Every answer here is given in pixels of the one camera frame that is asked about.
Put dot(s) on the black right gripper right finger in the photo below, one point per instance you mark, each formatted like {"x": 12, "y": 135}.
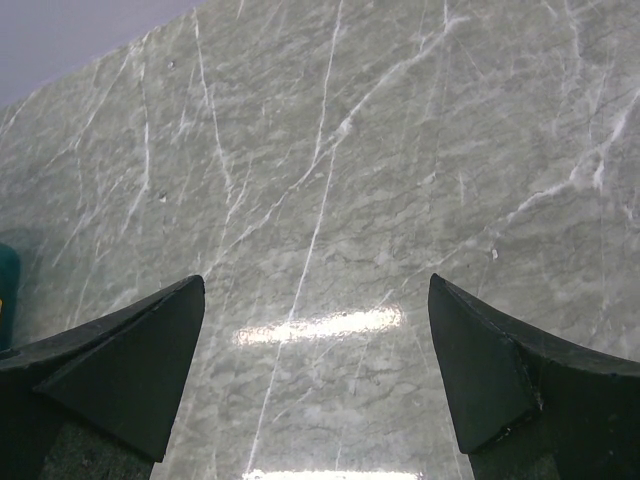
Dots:
{"x": 526, "y": 404}

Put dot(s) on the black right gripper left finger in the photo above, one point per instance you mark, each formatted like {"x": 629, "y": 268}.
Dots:
{"x": 99, "y": 401}

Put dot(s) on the teal plastic laundry bin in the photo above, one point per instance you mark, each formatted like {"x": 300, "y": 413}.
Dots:
{"x": 10, "y": 280}

